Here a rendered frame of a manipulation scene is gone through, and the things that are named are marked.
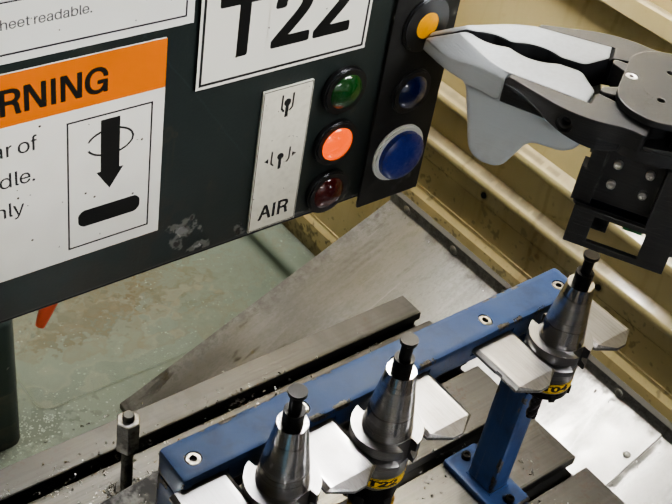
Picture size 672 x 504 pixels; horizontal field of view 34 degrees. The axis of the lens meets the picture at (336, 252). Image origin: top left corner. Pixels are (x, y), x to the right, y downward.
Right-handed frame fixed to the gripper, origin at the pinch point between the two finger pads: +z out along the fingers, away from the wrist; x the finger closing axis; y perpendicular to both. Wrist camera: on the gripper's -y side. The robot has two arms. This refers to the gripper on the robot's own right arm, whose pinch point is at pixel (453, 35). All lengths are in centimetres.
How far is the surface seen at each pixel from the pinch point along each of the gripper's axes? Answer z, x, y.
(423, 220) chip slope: 15, 89, 80
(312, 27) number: 5.4, -6.2, -1.4
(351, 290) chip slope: 21, 76, 88
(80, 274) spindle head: 11.4, -16.4, 9.1
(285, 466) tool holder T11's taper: 5.3, 2.1, 40.0
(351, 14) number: 4.2, -4.2, -1.6
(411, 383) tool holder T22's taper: -0.8, 12.6, 37.2
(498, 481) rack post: -10, 38, 73
